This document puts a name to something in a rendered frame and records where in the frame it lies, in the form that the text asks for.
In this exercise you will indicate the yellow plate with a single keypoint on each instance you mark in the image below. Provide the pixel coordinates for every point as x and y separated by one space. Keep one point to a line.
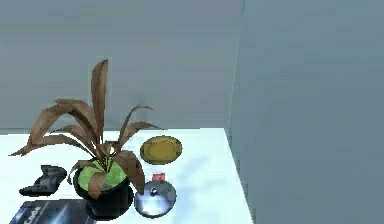
161 150

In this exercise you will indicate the small red block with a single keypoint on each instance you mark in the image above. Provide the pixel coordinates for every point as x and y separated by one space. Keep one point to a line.
158 177

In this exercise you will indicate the silver pan lid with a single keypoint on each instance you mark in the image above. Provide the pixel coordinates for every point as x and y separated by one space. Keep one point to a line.
156 200

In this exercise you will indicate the brown house plant black pot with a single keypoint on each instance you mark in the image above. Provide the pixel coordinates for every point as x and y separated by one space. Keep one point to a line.
100 186

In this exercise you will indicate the black angular object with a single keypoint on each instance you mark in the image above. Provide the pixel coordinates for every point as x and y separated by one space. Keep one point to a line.
46 181

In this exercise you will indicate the dark blue book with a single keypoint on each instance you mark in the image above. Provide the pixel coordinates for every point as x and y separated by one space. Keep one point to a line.
53 213

